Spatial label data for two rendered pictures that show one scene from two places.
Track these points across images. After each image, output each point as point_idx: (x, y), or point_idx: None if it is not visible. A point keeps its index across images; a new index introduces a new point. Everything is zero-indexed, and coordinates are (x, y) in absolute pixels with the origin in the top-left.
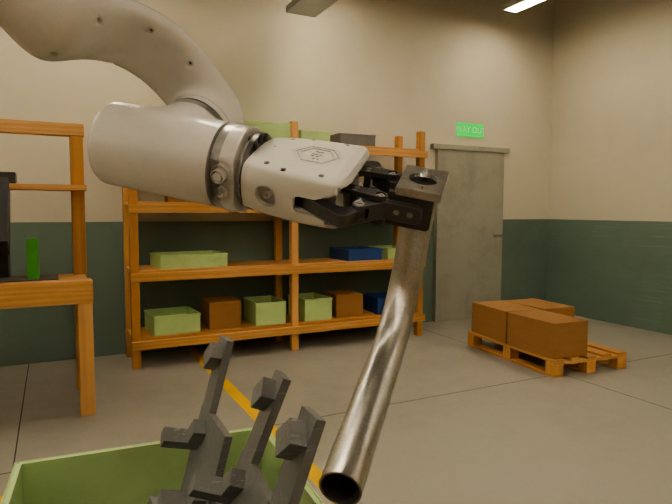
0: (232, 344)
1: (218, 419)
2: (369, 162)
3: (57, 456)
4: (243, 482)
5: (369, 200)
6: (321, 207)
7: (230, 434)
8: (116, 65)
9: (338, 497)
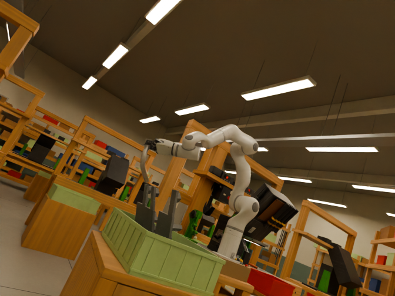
0: (172, 190)
1: (165, 213)
2: (157, 138)
3: (215, 256)
4: None
5: (155, 148)
6: None
7: (160, 211)
8: (204, 141)
9: (146, 182)
